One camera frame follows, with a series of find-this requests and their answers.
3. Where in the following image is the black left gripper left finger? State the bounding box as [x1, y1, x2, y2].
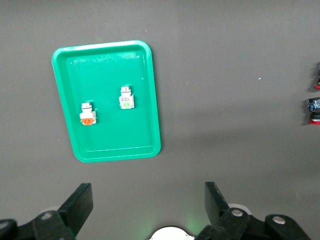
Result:
[0, 182, 94, 240]

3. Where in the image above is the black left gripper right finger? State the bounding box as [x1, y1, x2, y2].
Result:
[194, 181, 312, 240]

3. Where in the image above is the white button switch orange tab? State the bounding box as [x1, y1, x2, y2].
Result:
[79, 101, 98, 126]

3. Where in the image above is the white button switch green tab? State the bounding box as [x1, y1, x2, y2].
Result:
[118, 85, 136, 111]

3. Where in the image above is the green plastic tray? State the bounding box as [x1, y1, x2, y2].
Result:
[51, 39, 162, 164]

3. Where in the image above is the red button black switch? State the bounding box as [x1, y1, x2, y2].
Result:
[306, 96, 320, 126]
[312, 61, 320, 91]

